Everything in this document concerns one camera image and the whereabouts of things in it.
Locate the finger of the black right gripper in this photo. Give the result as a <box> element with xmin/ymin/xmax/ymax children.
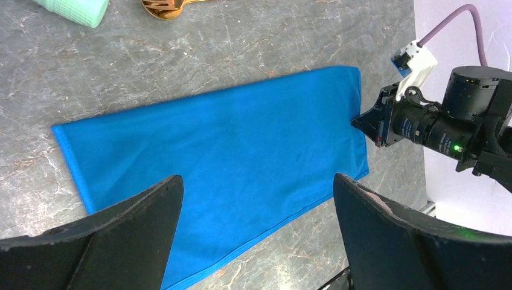
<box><xmin>351</xmin><ymin>107</ymin><xmax>380</xmax><ymax>140</ymax></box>

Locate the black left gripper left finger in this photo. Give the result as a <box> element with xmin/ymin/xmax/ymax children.
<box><xmin>1</xmin><ymin>175</ymin><xmax>184</xmax><ymax>289</ymax></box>

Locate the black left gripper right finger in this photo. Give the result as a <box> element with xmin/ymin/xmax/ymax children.
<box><xmin>333</xmin><ymin>173</ymin><xmax>511</xmax><ymax>289</ymax></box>

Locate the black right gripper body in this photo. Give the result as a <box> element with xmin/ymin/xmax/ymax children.
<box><xmin>376</xmin><ymin>66</ymin><xmax>511</xmax><ymax>190</ymax></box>

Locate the blue cloth napkin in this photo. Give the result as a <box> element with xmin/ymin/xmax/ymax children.
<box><xmin>52</xmin><ymin>66</ymin><xmax>369</xmax><ymax>289</ymax></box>

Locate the gold spoon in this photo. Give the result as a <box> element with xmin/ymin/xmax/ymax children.
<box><xmin>141</xmin><ymin>0</ymin><xmax>206</xmax><ymax>21</ymax></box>

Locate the mint green flashlight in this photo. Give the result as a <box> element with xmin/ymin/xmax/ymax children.
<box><xmin>34</xmin><ymin>0</ymin><xmax>109</xmax><ymax>28</ymax></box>

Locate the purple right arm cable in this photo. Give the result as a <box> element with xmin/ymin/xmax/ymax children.
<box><xmin>417</xmin><ymin>4</ymin><xmax>490</xmax><ymax>68</ymax></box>

